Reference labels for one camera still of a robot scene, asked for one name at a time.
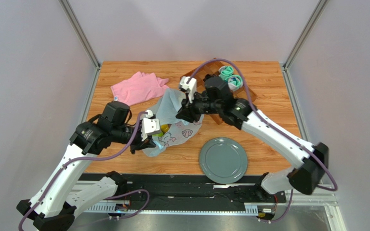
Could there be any light blue plastic bag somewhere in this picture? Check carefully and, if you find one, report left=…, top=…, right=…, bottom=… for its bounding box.
left=143, top=89, right=204, bottom=157

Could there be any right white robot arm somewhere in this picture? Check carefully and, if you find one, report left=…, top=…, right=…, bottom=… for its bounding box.
left=176, top=76, right=329, bottom=195

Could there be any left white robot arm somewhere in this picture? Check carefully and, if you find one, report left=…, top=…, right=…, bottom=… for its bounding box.
left=16, top=101, right=160, bottom=231

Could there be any yellow fake fruit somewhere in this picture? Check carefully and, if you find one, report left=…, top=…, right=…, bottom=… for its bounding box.
left=160, top=124, right=170, bottom=134

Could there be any wooden compartment tray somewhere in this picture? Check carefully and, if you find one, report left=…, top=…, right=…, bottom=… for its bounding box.
left=190, top=59, right=256, bottom=130

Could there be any teal white rolled sock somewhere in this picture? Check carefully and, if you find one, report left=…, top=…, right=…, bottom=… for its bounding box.
left=226, top=75, right=244, bottom=91

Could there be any pink cloth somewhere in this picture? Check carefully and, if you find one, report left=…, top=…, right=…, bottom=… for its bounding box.
left=110, top=72, right=169, bottom=106

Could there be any grey-blue round plate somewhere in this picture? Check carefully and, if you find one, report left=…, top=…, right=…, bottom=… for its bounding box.
left=199, top=137, right=248, bottom=184

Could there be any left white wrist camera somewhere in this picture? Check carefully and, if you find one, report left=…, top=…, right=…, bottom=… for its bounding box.
left=141, top=110, right=161, bottom=141

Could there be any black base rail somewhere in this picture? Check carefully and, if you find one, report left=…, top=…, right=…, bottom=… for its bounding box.
left=66, top=173, right=320, bottom=212

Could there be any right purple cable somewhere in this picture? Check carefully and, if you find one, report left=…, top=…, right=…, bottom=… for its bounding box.
left=186, top=58, right=338, bottom=224

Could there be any purple cable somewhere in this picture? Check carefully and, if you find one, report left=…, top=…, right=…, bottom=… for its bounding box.
left=18, top=110, right=152, bottom=231
left=186, top=58, right=338, bottom=224

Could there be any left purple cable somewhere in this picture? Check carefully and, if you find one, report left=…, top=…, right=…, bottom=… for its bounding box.
left=18, top=110, right=152, bottom=231

